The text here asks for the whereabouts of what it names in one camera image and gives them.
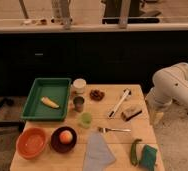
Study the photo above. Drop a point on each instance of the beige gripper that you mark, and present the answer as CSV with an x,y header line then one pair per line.
x,y
154,116

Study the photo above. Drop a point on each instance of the apple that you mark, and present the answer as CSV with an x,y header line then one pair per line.
x,y
66,137

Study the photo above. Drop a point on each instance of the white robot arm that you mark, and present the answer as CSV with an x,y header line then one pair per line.
x,y
169,84

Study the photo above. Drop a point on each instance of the green plastic cup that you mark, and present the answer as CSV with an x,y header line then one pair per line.
x,y
85,120

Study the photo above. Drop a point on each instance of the metal cup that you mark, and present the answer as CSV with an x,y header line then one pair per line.
x,y
78,103

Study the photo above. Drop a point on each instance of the wooden brush block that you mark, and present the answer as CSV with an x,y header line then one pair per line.
x,y
130,113

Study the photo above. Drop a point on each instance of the white black spatula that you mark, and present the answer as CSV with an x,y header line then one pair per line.
x,y
126,93

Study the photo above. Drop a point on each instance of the green sponge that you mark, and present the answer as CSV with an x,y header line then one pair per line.
x,y
148,157

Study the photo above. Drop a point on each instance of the green cucumber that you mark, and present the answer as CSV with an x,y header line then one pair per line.
x,y
133,154

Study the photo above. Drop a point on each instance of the brown pretzel snack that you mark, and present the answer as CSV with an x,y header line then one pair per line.
x,y
97,95

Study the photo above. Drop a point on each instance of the blue grey cloth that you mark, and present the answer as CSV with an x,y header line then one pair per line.
x,y
98,155

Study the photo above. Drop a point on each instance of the green plastic tray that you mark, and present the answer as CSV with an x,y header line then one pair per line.
x,y
56,89

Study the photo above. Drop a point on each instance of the dark maroon plate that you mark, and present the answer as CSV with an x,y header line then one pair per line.
x,y
56,143

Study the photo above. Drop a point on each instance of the orange bowl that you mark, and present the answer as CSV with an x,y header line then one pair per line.
x,y
31,143

